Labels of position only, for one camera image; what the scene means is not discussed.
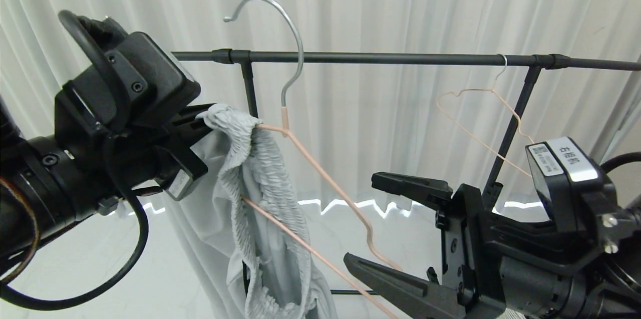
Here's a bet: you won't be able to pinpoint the black clothes rack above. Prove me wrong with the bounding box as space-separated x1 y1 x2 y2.
172 49 641 295

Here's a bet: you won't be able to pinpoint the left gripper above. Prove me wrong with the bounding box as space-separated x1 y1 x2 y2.
107 128 209 202

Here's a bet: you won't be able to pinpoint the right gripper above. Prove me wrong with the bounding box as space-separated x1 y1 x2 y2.
343 172 607 319

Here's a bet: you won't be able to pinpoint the pale grey shorts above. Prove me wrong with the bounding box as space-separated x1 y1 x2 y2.
165 104 339 319

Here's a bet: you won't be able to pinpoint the white curtain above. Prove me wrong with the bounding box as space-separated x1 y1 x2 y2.
0 0 641 219

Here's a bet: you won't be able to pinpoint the pink clothes hanger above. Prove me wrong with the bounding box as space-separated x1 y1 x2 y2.
223 0 404 319
436 55 536 179

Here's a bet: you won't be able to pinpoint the black cable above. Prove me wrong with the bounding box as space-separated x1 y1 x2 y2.
0 10 151 310
600 151 641 175

